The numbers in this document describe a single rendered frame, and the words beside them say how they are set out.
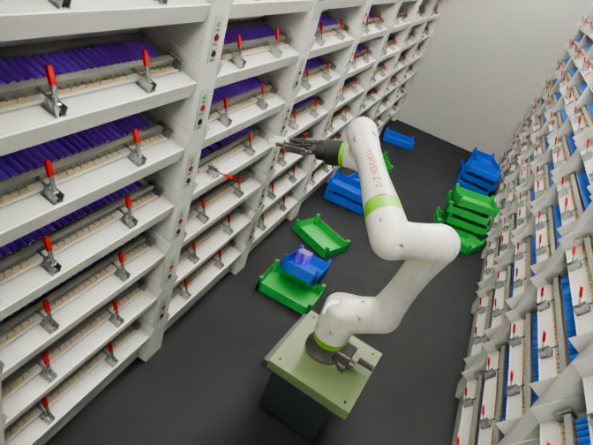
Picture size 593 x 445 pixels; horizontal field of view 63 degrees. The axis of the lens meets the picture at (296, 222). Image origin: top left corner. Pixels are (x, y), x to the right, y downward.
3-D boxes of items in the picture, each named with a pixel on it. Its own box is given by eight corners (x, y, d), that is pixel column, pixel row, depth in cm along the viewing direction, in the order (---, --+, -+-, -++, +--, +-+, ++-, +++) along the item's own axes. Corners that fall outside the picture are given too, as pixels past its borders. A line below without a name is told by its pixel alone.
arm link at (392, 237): (405, 269, 143) (426, 247, 133) (366, 267, 139) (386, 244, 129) (392, 219, 153) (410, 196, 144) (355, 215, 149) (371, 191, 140)
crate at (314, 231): (346, 251, 295) (350, 241, 291) (324, 259, 282) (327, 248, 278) (314, 223, 311) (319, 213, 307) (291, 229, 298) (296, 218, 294)
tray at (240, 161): (268, 153, 210) (279, 136, 205) (186, 204, 160) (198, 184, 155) (233, 124, 212) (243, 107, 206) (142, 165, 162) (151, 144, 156)
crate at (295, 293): (321, 296, 254) (326, 284, 250) (306, 317, 237) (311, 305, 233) (273, 269, 260) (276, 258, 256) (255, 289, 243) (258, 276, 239)
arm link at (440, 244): (395, 341, 175) (476, 249, 138) (355, 340, 170) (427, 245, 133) (386, 310, 184) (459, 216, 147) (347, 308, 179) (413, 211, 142)
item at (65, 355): (153, 305, 174) (167, 282, 166) (1, 432, 124) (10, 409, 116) (111, 268, 175) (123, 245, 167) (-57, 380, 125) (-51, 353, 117)
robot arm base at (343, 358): (376, 363, 179) (382, 353, 175) (361, 390, 167) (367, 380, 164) (316, 326, 186) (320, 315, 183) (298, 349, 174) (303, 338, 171)
